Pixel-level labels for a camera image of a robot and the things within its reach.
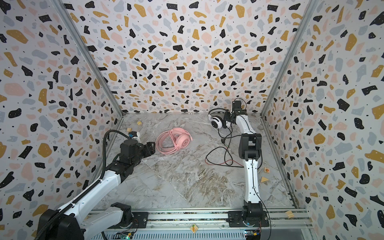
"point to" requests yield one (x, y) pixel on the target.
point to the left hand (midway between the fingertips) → (149, 142)
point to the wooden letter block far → (139, 123)
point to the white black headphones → (217, 122)
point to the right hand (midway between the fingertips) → (226, 113)
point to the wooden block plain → (129, 130)
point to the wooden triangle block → (264, 179)
